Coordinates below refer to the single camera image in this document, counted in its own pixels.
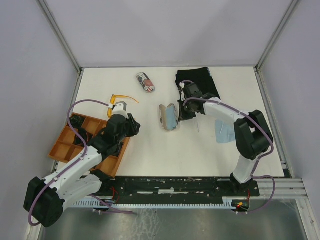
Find white frame sunglasses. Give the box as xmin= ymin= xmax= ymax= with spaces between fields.
xmin=193 ymin=113 xmax=206 ymax=133

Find light blue cleaning cloth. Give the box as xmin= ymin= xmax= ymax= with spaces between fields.
xmin=165 ymin=105 xmax=178 ymax=131

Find map print glasses case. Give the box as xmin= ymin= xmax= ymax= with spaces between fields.
xmin=158 ymin=103 xmax=179 ymax=132

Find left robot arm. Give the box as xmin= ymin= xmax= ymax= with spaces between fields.
xmin=23 ymin=113 xmax=141 ymax=228

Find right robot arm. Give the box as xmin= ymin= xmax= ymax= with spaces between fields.
xmin=178 ymin=80 xmax=274 ymax=196

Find orange sunglasses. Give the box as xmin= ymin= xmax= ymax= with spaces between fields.
xmin=107 ymin=94 xmax=139 ymax=119

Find black sunglasses in tray middle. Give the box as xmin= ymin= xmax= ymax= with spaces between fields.
xmin=73 ymin=127 xmax=93 ymax=147

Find black sunglasses in tray corner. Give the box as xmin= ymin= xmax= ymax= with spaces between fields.
xmin=69 ymin=114 xmax=85 ymax=129

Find black folded cloth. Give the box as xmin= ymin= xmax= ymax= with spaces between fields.
xmin=175 ymin=67 xmax=221 ymax=99

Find orange compartment tray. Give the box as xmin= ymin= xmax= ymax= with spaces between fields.
xmin=48 ymin=113 xmax=130 ymax=178

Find flag print glasses case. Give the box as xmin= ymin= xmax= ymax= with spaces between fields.
xmin=136 ymin=72 xmax=156 ymax=94

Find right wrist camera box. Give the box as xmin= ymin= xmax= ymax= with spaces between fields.
xmin=178 ymin=81 xmax=186 ymax=93

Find right corner aluminium post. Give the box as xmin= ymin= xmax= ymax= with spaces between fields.
xmin=254 ymin=0 xmax=301 ymax=71

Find corner aluminium post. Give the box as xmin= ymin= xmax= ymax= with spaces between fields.
xmin=254 ymin=0 xmax=301 ymax=71
xmin=36 ymin=0 xmax=84 ymax=73

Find light blue cable duct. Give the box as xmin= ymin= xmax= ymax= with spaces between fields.
xmin=69 ymin=197 xmax=238 ymax=209

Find aluminium frame rail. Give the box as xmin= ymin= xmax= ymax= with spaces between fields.
xmin=37 ymin=177 xmax=307 ymax=198

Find left corner aluminium post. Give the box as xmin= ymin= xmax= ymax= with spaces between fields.
xmin=36 ymin=0 xmax=84 ymax=73

